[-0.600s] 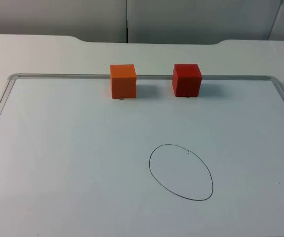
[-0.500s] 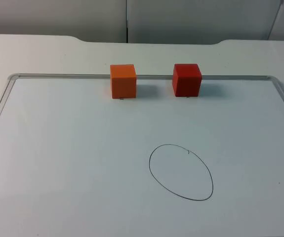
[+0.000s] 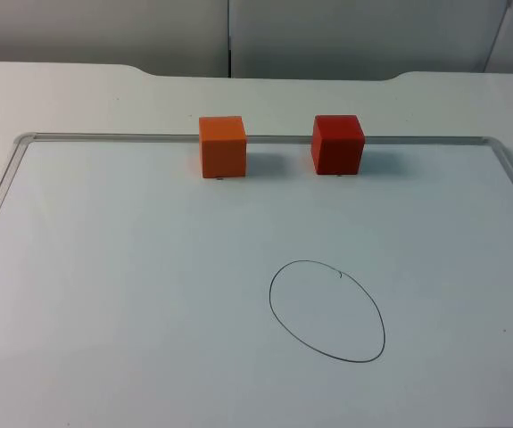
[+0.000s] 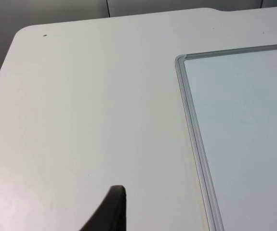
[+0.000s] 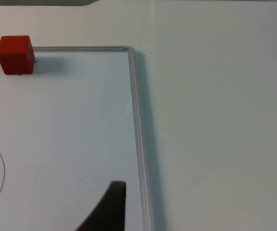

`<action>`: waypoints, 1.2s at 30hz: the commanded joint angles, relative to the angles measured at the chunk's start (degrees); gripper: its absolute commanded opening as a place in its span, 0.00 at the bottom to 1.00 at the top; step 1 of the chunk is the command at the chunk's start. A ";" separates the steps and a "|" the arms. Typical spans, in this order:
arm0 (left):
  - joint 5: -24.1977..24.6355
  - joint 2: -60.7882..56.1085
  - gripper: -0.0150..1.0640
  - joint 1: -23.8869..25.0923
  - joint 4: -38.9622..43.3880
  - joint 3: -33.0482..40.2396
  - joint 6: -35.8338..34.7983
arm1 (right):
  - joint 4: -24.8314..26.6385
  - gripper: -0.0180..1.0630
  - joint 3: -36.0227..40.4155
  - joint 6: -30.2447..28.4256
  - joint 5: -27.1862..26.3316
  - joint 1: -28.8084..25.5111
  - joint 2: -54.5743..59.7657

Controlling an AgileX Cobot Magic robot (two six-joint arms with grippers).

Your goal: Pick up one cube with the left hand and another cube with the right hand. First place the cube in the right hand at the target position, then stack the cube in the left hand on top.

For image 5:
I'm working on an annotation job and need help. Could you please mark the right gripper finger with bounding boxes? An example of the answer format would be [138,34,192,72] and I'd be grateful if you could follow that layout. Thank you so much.
[75,180,127,231]

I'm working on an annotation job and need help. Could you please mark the red cube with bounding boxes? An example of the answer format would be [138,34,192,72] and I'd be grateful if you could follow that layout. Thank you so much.
[0,35,36,76]

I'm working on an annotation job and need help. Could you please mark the grey-framed whiteboard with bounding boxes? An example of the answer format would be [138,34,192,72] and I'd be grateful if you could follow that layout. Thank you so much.
[0,45,155,231]

